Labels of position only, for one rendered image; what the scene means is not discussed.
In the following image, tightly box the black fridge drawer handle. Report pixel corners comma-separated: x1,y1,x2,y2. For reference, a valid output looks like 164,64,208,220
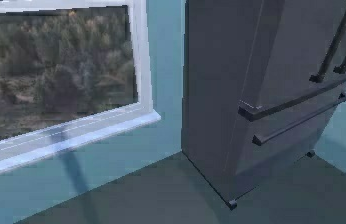
251,92,346,147

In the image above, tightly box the dark grey refrigerator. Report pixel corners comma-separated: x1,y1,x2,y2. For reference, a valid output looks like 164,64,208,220
180,0,346,211

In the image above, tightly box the white framed window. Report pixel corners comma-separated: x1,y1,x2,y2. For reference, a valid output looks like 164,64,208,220
0,0,162,181

